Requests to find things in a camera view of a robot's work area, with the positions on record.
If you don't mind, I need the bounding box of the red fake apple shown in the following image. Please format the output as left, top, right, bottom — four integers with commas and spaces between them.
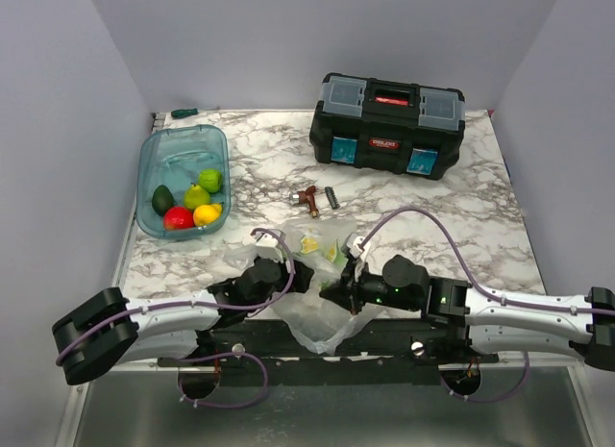
162, 206, 194, 231

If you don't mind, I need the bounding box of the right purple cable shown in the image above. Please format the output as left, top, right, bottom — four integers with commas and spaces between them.
359, 207, 615, 404

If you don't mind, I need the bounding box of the purple cable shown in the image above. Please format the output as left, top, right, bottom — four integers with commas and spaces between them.
55, 227, 297, 410
359, 207, 615, 404

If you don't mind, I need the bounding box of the green handled screwdriver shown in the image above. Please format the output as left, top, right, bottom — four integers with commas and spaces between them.
170, 107, 220, 119

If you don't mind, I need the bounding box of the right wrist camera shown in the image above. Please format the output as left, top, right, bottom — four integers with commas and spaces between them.
344, 233, 371, 278

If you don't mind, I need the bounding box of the black Delixi toolbox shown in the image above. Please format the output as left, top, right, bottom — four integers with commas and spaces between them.
308, 73, 465, 181

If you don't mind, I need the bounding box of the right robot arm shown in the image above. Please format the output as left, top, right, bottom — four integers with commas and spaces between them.
320, 255, 614, 371

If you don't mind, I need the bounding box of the green fake lime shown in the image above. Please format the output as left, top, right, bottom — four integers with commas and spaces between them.
198, 168, 224, 193

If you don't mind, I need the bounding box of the dark green fake avocado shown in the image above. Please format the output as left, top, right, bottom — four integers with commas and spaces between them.
151, 185, 175, 217

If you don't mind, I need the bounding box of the teal transparent plastic tray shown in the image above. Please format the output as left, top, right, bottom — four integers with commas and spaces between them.
135, 124, 232, 240

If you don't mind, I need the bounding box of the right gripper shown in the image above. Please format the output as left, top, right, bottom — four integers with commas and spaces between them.
319, 258, 419, 315

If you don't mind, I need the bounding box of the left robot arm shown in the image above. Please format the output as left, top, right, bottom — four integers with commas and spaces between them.
52, 258, 314, 385

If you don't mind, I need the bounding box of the green fake pear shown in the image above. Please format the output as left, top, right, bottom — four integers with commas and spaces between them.
184, 184, 210, 211

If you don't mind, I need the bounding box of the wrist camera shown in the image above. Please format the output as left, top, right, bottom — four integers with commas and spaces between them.
255, 233, 284, 262
344, 233, 371, 278

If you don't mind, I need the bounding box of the black mounting rail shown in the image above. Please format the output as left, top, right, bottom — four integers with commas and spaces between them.
158, 316, 498, 386

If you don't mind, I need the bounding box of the yellow fake lemon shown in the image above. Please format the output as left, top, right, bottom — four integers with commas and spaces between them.
192, 203, 223, 227

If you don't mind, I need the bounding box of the brown faucet tap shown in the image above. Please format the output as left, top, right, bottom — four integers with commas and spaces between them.
289, 186, 319, 218

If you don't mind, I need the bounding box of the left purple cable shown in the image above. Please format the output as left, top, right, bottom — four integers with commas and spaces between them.
55, 227, 297, 410

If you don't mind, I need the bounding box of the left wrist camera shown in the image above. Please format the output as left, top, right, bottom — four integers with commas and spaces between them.
255, 233, 284, 262

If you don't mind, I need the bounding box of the translucent plastic bag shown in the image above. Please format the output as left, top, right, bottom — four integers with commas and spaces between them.
225, 219, 385, 356

